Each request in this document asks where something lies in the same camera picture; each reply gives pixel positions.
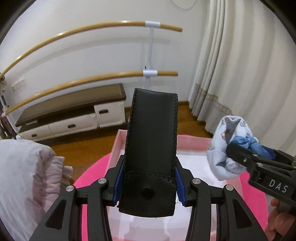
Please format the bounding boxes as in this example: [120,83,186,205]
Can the white printed cloth blue bow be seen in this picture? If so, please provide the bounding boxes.
[206,115,275,181]

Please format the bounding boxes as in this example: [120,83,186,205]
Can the black leather case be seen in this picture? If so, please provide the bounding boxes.
[119,88,178,218]

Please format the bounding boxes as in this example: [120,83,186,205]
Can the person's right hand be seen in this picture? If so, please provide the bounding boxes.
[265,198,295,240]

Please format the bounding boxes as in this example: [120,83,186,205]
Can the pink cardboard box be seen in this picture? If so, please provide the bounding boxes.
[105,128,244,241]

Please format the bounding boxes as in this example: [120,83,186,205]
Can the pink round table cover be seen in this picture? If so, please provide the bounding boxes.
[73,133,269,241]

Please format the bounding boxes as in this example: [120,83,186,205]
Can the cream curtain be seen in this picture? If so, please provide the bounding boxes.
[189,1,295,155]

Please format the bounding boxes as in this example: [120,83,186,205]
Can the clothes hanging on barre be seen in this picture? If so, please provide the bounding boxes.
[1,76,16,139]

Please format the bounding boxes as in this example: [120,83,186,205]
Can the white TV cabinet brown top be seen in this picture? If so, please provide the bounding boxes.
[16,83,126,142]

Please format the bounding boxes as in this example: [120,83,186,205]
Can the lower wooden ballet bar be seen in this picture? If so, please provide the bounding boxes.
[1,70,178,118]

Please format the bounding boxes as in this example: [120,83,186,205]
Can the wooden ballet bar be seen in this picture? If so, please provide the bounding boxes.
[1,20,183,78]
[1,70,178,118]

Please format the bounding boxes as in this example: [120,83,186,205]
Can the white barre stand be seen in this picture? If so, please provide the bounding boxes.
[143,21,161,89]

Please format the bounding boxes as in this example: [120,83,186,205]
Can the upper wooden ballet bar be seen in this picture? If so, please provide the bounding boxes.
[1,20,183,78]

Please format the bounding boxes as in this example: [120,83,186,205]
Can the white wall socket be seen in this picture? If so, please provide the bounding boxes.
[11,78,26,92]

